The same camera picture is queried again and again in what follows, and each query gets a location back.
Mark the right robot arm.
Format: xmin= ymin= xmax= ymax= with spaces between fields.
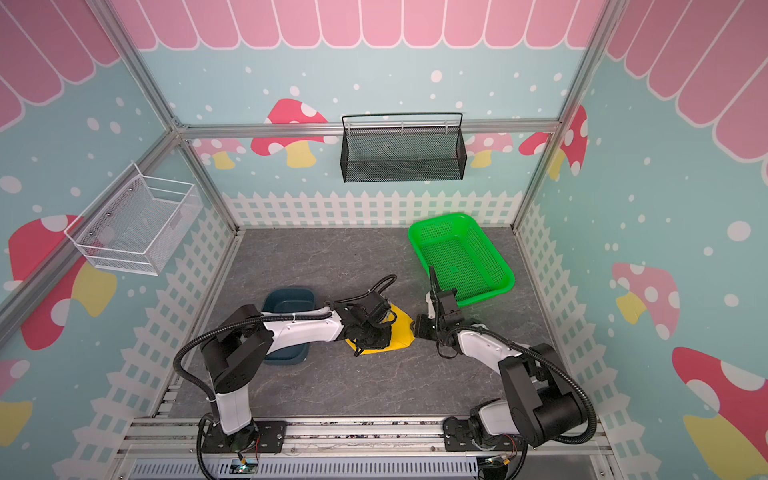
xmin=413 ymin=288 xmax=597 ymax=447

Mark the yellow paper napkin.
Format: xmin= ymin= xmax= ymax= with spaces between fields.
xmin=345 ymin=305 xmax=415 ymax=356

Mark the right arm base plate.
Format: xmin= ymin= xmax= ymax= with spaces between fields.
xmin=442 ymin=416 xmax=521 ymax=452

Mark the white vented cable duct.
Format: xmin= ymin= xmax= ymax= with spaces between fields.
xmin=128 ymin=458 xmax=481 ymax=480

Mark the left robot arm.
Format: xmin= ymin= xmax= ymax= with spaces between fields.
xmin=173 ymin=290 xmax=400 ymax=439

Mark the dark teal plastic tray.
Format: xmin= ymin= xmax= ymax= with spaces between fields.
xmin=260 ymin=287 xmax=318 ymax=366

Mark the green plastic basket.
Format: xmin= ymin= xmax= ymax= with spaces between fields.
xmin=407 ymin=213 xmax=516 ymax=308

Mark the black wire mesh basket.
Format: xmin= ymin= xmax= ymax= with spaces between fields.
xmin=340 ymin=112 xmax=468 ymax=183

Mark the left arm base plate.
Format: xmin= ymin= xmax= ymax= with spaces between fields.
xmin=202 ymin=420 xmax=287 ymax=454

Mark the white wire mesh basket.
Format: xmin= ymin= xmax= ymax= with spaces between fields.
xmin=64 ymin=164 xmax=203 ymax=276

